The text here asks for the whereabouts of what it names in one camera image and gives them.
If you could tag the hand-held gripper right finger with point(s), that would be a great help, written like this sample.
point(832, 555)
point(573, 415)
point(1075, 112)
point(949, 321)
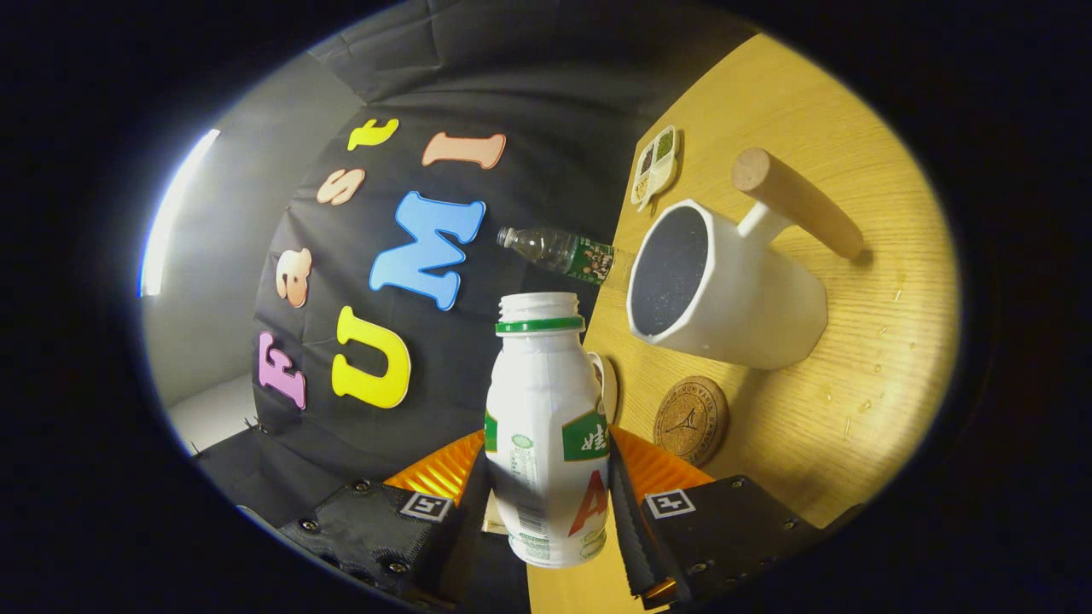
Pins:
point(725, 524)

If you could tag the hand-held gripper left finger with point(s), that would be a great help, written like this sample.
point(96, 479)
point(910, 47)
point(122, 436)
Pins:
point(375, 520)

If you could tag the round cork coaster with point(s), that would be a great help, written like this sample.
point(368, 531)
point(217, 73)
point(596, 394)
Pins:
point(691, 422)

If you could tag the white juice bottle green label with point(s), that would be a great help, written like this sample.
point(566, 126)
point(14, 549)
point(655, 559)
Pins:
point(537, 401)

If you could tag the clear plastic water bottle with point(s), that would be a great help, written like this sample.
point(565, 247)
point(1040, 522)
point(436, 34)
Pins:
point(563, 254)

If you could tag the round white plate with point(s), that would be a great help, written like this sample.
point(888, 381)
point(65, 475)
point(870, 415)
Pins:
point(608, 388)

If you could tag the wooden table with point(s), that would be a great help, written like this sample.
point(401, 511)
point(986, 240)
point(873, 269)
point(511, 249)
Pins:
point(853, 384)

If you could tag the white divided bean tray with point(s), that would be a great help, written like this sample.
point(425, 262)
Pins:
point(657, 170)

